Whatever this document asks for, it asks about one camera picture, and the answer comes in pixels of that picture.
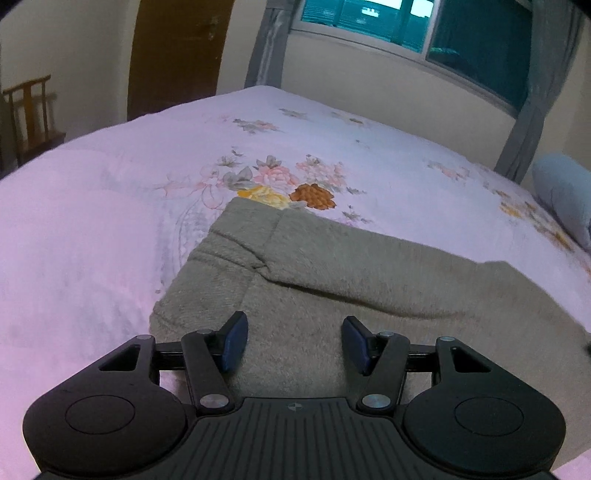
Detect grey-brown fleece pants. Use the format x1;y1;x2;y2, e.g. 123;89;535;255
150;198;590;465

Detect pink floral bed sheet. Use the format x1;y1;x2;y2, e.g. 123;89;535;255
1;86;590;479

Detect rolled light blue quilt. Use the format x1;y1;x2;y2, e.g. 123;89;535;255
532;154;590;252

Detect wooden chair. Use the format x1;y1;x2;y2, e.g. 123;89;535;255
2;75;66;167

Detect brown wooden door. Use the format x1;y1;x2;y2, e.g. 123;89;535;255
127;0;235;120

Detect left grey curtain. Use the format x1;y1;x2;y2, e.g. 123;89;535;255
245;0;300;88

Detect grey curtain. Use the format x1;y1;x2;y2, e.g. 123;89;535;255
245;0;300;88
494;0;585;183

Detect white framed window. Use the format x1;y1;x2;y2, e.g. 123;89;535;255
293;0;532;111

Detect right grey curtain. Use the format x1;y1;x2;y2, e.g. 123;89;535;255
494;0;585;183

